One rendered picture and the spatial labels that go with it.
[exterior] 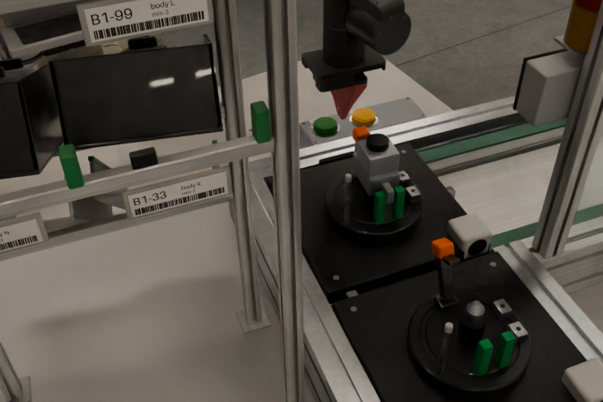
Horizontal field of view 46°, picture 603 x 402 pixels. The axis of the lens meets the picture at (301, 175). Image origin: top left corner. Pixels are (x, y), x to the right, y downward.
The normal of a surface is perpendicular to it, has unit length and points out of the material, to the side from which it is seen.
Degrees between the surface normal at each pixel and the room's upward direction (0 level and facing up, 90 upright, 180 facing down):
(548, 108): 90
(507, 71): 0
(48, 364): 0
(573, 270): 90
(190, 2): 90
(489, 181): 0
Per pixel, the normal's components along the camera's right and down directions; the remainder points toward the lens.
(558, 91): 0.36, 0.60
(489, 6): -0.01, -0.76
